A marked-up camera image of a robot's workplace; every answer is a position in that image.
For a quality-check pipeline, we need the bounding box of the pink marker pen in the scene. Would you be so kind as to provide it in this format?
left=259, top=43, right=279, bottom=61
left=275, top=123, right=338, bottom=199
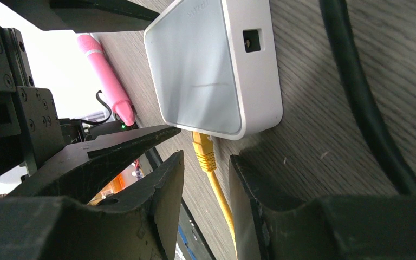
left=76, top=34, right=135, bottom=126

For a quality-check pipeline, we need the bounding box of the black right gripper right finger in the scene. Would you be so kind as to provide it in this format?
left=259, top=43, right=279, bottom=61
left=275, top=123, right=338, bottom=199
left=229, top=155, right=416, bottom=259

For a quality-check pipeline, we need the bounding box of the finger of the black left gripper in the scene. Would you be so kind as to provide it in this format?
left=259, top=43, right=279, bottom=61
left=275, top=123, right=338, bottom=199
left=7, top=125, right=181, bottom=204
left=1, top=0, right=160, bottom=33

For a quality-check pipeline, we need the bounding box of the small white grey hub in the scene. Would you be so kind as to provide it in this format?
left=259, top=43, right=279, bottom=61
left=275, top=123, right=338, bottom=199
left=144, top=0, right=283, bottom=140

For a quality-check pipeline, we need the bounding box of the short yellow cable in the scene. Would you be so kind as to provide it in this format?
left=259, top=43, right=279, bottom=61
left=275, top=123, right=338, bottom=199
left=191, top=131, right=237, bottom=252

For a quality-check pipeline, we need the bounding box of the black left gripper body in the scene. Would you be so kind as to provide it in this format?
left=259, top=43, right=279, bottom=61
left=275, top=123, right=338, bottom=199
left=0, top=27, right=65, bottom=176

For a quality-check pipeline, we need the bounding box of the short black cable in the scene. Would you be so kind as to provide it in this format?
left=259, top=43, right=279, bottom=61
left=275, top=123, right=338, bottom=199
left=317, top=0, right=416, bottom=197

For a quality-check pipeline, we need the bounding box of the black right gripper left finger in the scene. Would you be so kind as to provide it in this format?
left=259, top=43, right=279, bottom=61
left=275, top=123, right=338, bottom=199
left=0, top=151, right=184, bottom=259

